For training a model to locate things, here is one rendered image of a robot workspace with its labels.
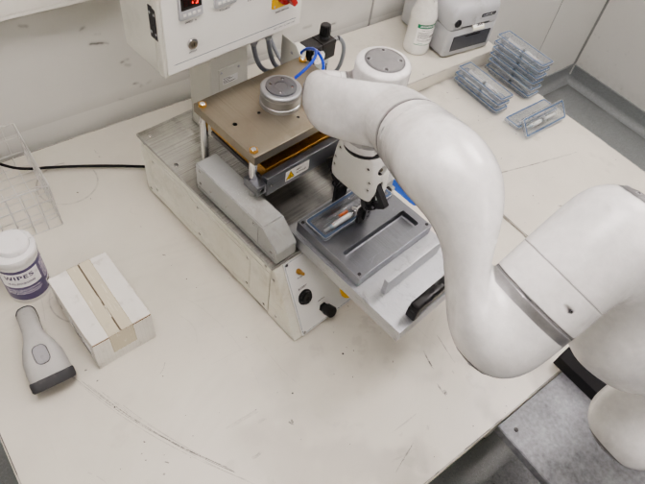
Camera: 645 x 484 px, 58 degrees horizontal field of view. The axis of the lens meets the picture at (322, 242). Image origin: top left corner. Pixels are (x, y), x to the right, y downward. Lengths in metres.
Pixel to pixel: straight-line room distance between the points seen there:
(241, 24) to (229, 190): 0.31
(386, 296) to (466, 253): 0.51
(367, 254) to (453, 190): 0.55
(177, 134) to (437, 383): 0.77
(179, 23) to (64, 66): 0.52
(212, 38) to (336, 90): 0.39
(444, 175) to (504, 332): 0.15
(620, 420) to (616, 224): 0.40
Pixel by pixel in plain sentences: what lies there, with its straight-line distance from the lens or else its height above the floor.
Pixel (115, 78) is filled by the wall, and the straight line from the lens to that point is 1.61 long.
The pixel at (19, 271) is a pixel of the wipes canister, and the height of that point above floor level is 0.86.
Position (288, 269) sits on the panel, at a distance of 1.11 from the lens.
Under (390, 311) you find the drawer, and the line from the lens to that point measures 1.02.
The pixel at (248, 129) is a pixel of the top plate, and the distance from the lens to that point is 1.07.
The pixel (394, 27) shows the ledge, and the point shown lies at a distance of 2.03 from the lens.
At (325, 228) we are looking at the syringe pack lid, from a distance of 1.06.
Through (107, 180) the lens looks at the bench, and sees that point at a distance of 1.51.
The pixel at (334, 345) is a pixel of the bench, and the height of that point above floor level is 0.75.
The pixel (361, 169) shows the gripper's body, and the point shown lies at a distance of 0.99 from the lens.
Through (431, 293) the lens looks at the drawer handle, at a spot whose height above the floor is 1.01.
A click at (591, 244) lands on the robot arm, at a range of 0.56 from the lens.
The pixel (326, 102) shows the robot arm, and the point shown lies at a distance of 0.81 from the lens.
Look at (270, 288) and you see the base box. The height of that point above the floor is 0.85.
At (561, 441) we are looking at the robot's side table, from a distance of 1.28.
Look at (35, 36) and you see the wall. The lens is 1.48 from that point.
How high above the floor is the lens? 1.82
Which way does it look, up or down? 51 degrees down
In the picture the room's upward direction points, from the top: 11 degrees clockwise
